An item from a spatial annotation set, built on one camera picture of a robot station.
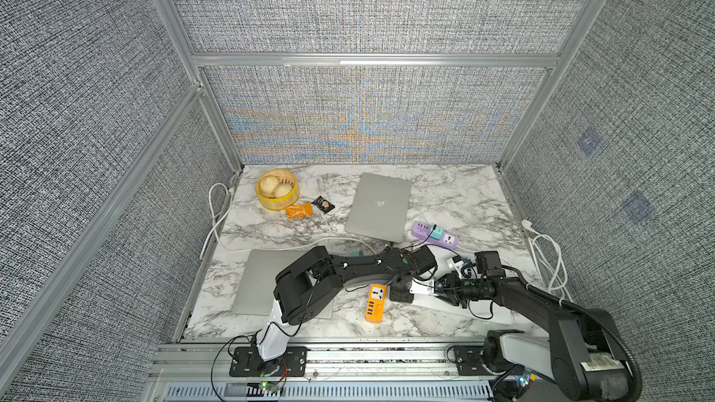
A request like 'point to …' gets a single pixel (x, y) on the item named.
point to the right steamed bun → (282, 190)
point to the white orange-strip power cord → (232, 248)
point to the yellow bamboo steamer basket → (276, 204)
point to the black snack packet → (323, 205)
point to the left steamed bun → (268, 183)
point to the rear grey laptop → (379, 207)
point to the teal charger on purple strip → (437, 233)
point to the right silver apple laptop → (451, 261)
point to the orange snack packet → (303, 209)
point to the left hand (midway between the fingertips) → (410, 287)
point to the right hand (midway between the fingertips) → (430, 284)
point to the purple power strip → (448, 239)
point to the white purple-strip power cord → (551, 261)
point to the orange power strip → (376, 302)
